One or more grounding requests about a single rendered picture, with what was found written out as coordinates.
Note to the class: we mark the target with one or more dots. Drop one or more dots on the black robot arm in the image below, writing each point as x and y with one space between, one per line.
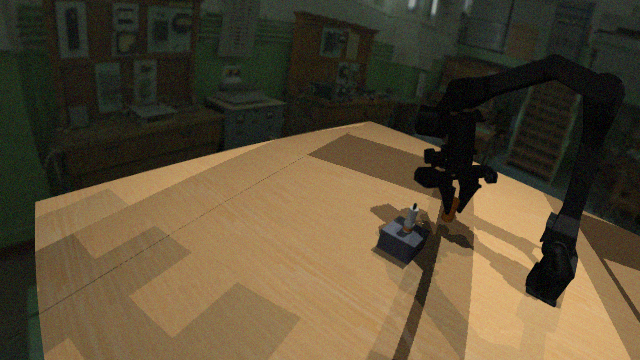
602 97

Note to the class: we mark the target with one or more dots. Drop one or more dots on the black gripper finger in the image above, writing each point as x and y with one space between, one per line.
466 192
447 194

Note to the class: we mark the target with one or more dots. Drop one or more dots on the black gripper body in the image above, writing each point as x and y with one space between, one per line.
459 160

